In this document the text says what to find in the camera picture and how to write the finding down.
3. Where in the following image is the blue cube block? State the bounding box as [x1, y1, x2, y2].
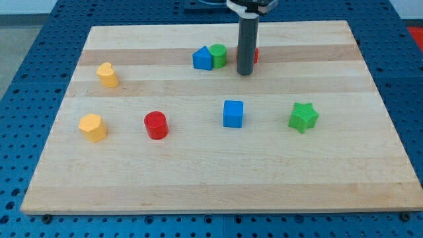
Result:
[223, 100, 244, 128]

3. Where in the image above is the green star block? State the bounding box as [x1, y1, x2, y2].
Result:
[288, 102, 319, 134]

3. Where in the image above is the red cylinder block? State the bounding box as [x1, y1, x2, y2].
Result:
[144, 111, 169, 139]

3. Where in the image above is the wooden board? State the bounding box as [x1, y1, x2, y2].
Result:
[20, 20, 422, 215]

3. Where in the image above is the blue triangular prism block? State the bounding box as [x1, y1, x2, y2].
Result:
[192, 46, 212, 71]

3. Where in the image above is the green cylinder block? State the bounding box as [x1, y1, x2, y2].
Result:
[209, 44, 227, 68]

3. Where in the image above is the red block behind pointer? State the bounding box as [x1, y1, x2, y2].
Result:
[235, 46, 259, 64]

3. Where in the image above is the grey cylindrical pointer tool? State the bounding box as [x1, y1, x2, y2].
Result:
[237, 17, 259, 76]

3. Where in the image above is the yellow heart block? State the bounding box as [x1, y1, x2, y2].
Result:
[96, 62, 120, 88]

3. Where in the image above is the yellow hexagon block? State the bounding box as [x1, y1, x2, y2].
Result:
[79, 114, 108, 143]

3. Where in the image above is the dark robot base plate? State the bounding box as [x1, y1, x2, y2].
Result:
[183, 0, 228, 13]

